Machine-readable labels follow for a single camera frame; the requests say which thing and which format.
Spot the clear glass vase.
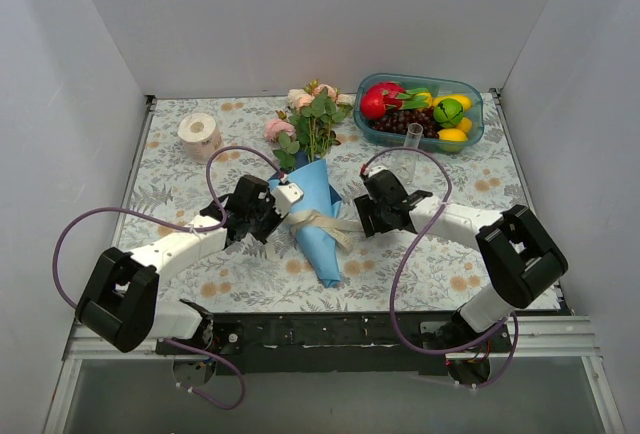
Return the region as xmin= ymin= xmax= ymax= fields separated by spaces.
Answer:
xmin=392 ymin=123 xmax=423 ymax=187

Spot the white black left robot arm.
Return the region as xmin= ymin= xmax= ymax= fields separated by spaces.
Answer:
xmin=75 ymin=175 xmax=302 ymax=354

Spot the teal plastic fruit basket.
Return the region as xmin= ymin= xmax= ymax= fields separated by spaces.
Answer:
xmin=354 ymin=73 xmax=485 ymax=153

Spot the yellow lemon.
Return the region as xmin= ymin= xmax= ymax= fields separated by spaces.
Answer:
xmin=432 ymin=94 xmax=473 ymax=111
xmin=438 ymin=128 xmax=468 ymax=143
xmin=456 ymin=117 xmax=473 ymax=135

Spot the cream fabric ribbon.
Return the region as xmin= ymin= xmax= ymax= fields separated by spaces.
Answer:
xmin=284 ymin=210 xmax=363 ymax=252

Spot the yellow lemon top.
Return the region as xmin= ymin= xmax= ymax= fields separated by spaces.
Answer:
xmin=432 ymin=94 xmax=473 ymax=111

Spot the dark purple grapes bunch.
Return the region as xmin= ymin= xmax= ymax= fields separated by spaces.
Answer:
xmin=369 ymin=108 xmax=442 ymax=138

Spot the yellow lemon right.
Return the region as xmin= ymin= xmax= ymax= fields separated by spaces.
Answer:
xmin=456 ymin=117 xmax=473 ymax=135

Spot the aluminium frame rail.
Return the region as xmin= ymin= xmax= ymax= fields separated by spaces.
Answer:
xmin=64 ymin=316 xmax=601 ymax=360

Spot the floral patterned tablecloth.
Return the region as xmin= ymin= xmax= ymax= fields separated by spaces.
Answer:
xmin=92 ymin=95 xmax=561 ymax=314

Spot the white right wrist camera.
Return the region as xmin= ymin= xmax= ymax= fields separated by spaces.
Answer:
xmin=360 ymin=165 xmax=388 ymax=180

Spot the yellow lemon front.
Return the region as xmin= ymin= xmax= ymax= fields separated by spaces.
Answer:
xmin=438 ymin=128 xmax=468 ymax=143

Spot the pink flower bouquet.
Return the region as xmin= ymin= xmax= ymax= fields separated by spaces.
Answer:
xmin=265 ymin=80 xmax=355 ymax=172

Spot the red apple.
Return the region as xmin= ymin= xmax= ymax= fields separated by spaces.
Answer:
xmin=360 ymin=91 xmax=386 ymax=120

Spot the wrapped toilet paper roll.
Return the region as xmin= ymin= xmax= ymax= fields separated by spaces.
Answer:
xmin=177 ymin=113 xmax=223 ymax=164

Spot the pink dragon fruit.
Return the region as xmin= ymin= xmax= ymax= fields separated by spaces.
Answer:
xmin=367 ymin=82 xmax=433 ymax=110

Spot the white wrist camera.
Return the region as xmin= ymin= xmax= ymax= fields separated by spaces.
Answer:
xmin=271 ymin=182 xmax=304 ymax=217
xmin=360 ymin=165 xmax=388 ymax=180

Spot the green lime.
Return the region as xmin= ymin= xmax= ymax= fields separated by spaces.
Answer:
xmin=433 ymin=98 xmax=465 ymax=128

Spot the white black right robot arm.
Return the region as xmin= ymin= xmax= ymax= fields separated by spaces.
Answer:
xmin=355 ymin=166 xmax=568 ymax=352

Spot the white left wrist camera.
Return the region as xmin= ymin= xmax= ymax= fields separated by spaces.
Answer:
xmin=271 ymin=182 xmax=304 ymax=217

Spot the blue wrapping paper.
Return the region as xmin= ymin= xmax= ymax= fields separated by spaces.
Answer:
xmin=285 ymin=159 xmax=342 ymax=288

